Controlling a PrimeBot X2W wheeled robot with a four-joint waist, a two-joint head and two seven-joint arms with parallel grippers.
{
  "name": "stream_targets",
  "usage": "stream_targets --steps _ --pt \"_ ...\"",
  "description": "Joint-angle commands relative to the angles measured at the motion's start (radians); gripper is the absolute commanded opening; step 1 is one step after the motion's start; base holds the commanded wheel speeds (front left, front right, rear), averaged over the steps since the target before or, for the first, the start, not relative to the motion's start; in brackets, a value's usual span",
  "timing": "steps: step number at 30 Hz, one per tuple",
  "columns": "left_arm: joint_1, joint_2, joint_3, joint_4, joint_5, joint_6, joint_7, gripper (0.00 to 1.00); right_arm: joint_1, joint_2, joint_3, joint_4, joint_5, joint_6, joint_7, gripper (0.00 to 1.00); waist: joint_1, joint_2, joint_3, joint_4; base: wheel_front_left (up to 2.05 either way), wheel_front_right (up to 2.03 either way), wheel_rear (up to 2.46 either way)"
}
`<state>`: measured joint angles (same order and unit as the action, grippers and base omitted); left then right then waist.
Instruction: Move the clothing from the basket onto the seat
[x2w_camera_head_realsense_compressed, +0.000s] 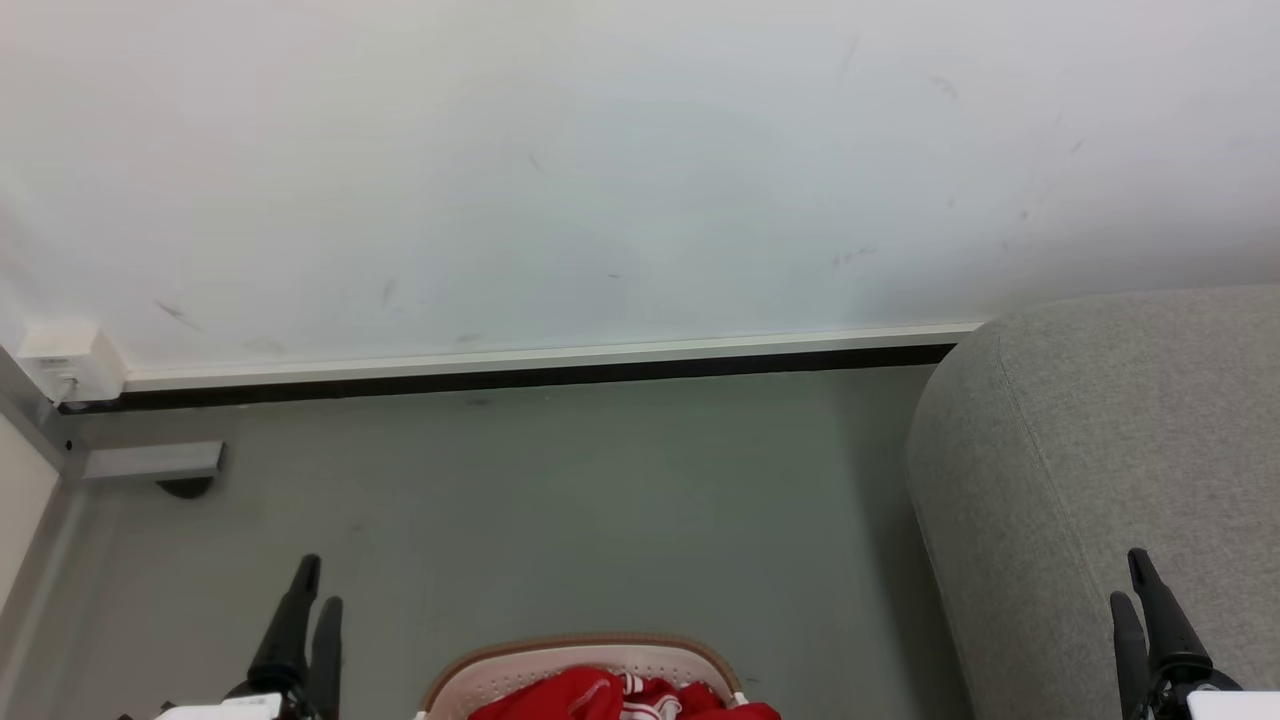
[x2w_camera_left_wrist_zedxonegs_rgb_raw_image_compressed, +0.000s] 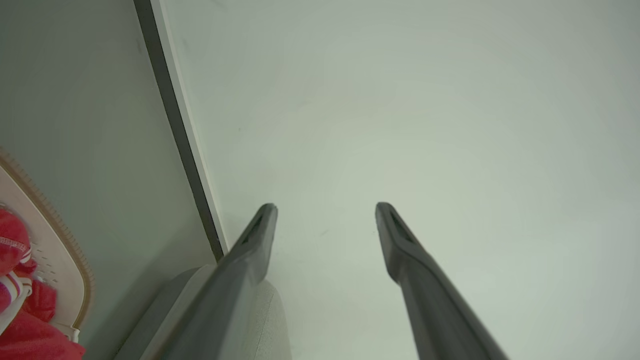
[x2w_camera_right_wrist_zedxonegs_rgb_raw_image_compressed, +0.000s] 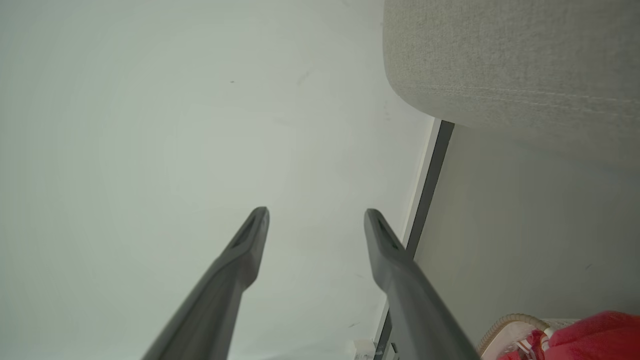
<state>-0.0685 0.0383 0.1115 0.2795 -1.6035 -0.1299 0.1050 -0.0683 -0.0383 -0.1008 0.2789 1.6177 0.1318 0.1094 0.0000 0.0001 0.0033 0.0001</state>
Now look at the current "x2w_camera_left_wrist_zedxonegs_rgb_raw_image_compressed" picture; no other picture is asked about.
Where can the white and black baseboard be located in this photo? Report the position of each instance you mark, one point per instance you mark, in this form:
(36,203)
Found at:
(172,100)

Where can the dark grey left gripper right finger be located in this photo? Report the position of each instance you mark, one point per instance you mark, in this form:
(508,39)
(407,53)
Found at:
(425,300)

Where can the white laundry basket tan rim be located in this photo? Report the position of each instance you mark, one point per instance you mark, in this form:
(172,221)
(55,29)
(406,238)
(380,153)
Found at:
(55,250)

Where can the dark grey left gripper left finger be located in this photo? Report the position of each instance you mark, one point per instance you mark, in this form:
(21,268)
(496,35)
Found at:
(235,300)

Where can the plain red shirt white lining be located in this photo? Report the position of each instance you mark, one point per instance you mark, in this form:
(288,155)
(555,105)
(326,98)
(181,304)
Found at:
(35,340)

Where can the red jersey with white stripes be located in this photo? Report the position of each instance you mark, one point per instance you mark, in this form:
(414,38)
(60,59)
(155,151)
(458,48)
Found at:
(10,240)

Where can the grey round seat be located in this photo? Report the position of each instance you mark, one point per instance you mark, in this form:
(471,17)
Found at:
(272,325)

